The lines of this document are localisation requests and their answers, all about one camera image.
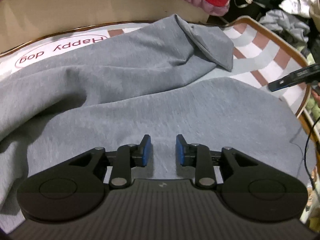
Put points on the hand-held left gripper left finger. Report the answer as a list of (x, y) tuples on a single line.
[(147, 152)]

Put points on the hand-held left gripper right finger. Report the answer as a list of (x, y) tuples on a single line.
[(180, 152)]

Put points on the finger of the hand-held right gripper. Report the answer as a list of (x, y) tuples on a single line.
[(295, 78)]

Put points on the checkered floor mat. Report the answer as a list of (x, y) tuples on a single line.
[(252, 62)]

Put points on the pile of assorted clothes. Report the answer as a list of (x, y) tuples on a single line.
[(282, 17)]

